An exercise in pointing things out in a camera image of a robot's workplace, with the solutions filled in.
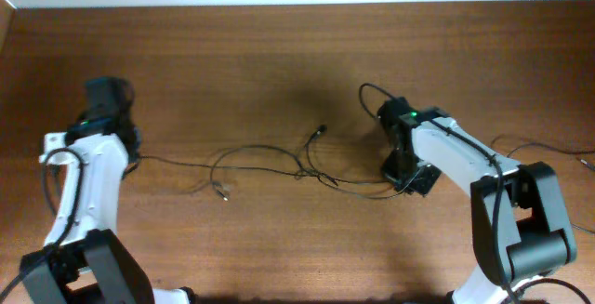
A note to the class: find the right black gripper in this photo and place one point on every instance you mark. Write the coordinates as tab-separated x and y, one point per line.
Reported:
416	186

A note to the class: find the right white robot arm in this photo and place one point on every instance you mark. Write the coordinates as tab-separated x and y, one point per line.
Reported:
521	231

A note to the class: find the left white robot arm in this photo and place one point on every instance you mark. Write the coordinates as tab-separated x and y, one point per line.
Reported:
82	260

